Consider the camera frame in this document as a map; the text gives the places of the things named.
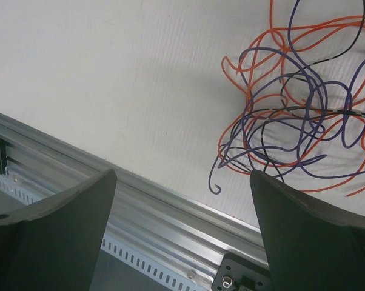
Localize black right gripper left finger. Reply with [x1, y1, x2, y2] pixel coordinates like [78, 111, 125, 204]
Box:
[0, 169, 116, 290]

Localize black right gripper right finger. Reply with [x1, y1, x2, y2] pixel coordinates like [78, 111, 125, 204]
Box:
[250, 170, 365, 290]

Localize orange purple black wires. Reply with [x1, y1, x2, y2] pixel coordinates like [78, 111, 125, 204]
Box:
[209, 0, 365, 198]

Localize white slotted cable duct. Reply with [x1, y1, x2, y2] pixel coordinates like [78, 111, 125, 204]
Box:
[0, 169, 213, 291]

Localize aluminium rail frame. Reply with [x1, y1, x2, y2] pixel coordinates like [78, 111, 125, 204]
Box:
[0, 114, 268, 282]

